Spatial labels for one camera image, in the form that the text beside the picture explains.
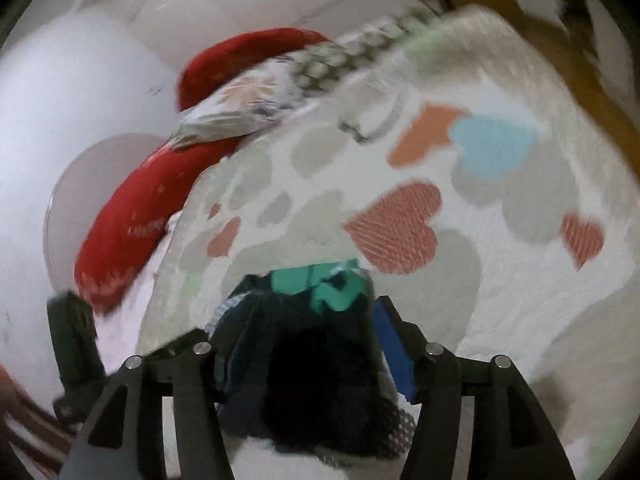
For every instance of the heart print blanket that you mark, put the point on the heart print blanket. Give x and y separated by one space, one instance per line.
450 210

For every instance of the white bed sheet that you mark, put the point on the white bed sheet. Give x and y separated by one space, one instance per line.
135 305

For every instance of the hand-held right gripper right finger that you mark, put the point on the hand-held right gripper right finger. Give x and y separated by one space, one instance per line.
395 352

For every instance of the dark navy pants teal print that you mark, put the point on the dark navy pants teal print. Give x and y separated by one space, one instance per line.
310 370

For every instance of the large red pillow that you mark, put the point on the large red pillow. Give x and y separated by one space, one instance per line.
145 225

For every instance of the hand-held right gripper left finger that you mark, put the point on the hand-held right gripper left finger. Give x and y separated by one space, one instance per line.
195 390

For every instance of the white rounded headboard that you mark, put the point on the white rounded headboard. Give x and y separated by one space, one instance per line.
65 135

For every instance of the grey patterned pillow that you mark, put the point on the grey patterned pillow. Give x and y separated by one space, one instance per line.
260 100

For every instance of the small red pillow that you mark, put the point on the small red pillow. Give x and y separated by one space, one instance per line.
235 65

